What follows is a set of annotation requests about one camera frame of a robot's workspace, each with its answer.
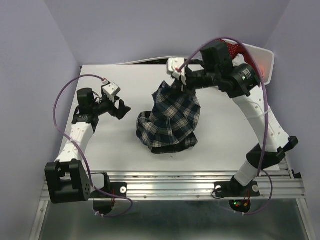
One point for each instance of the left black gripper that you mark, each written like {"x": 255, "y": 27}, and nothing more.
{"x": 123, "y": 109}

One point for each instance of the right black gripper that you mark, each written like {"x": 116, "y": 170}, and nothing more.
{"x": 185, "y": 82}

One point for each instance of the navy plaid pleated skirt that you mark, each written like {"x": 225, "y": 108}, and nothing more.
{"x": 170, "y": 126}

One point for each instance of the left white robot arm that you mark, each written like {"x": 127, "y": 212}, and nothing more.
{"x": 66, "y": 177}

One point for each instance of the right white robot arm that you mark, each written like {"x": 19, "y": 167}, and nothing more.
{"x": 229, "y": 67}

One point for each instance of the red polka dot skirt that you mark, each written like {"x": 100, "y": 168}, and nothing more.
{"x": 236, "y": 50}

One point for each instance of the white plastic bin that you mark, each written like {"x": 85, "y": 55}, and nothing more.
{"x": 265, "y": 60}

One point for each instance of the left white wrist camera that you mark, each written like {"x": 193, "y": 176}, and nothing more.
{"x": 111, "y": 91}

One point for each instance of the aluminium rail frame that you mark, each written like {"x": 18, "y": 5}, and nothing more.
{"x": 278, "y": 201}

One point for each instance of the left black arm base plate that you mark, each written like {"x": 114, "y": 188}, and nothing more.
{"x": 109, "y": 197}

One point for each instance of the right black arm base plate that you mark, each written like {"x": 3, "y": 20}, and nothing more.
{"x": 240, "y": 196}

